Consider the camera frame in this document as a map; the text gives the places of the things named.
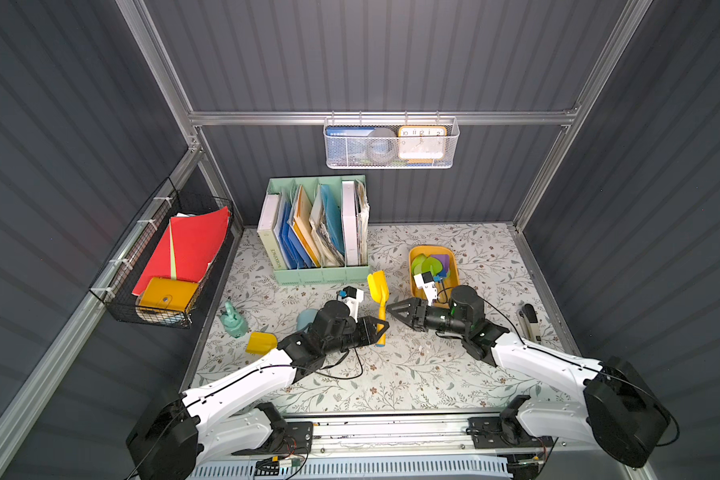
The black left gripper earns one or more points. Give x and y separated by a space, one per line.
361 330

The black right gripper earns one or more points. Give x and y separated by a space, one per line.
421 315

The yellow shovel orange handle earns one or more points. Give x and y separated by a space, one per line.
379 290

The green shovel yellow handle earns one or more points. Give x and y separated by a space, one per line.
422 263

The blue shovel wooden handle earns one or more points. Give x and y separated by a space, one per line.
445 262

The yellow toy piece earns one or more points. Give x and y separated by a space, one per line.
261 343

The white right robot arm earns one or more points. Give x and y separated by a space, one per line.
608 403

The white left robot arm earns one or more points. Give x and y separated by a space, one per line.
230 416

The yellow plastic storage box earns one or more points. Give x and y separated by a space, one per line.
444 287

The blue box in basket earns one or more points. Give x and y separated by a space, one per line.
346 146

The teal toy scoop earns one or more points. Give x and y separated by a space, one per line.
306 318

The green desktop file organizer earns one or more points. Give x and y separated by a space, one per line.
315 229

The black stapler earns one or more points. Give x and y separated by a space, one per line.
530 323

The green spray bottle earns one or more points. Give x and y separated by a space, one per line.
232 321

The yellow white alarm clock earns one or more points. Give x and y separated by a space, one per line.
422 143

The grey tape roll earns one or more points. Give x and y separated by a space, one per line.
381 146

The red paper folder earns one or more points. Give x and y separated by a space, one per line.
187 248

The yellow wallet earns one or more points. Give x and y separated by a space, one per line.
168 294

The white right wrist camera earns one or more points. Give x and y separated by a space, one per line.
426 282

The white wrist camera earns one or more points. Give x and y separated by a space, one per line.
352 297
426 282

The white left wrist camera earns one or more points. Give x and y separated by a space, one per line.
352 297

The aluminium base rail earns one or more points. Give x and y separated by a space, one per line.
388 434

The white wire wall basket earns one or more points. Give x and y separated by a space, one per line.
394 122

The black wire side basket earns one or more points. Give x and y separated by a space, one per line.
114 287

